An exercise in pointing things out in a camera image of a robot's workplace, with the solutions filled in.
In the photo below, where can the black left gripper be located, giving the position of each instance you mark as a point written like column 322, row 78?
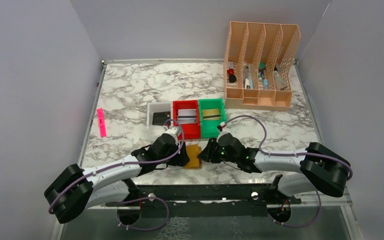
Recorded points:
column 182, row 157

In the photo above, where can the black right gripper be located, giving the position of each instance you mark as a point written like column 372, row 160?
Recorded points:
column 207, row 153

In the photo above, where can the yellow-brown card holder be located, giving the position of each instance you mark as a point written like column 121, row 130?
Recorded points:
column 192, row 152

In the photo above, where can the green plastic bin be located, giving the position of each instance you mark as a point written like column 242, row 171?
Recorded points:
column 209, row 129

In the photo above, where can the red plastic bin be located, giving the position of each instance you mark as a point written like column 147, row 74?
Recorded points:
column 191, row 131

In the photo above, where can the white plastic bin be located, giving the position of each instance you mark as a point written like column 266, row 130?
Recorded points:
column 156, row 107

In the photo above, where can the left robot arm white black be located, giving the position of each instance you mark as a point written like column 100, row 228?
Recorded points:
column 73, row 190

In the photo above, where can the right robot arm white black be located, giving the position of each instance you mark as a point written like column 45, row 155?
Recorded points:
column 314, row 168

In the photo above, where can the gold card with stripe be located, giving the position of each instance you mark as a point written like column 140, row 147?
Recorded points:
column 211, row 114

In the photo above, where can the white cards stack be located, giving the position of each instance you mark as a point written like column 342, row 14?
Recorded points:
column 187, row 116

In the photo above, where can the black card in white bin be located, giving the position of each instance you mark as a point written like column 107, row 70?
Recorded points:
column 159, row 118

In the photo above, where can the red and black stamp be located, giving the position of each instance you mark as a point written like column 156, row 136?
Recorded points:
column 231, row 77

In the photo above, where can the pink highlighter marker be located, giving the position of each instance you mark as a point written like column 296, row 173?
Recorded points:
column 101, row 122

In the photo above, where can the peach plastic desk organizer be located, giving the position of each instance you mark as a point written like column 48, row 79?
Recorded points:
column 254, row 49

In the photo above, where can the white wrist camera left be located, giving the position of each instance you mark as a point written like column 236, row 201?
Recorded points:
column 174, row 131

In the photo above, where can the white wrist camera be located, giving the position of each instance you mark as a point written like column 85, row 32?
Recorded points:
column 223, row 132
column 174, row 131

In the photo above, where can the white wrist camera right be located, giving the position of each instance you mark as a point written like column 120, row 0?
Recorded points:
column 223, row 132

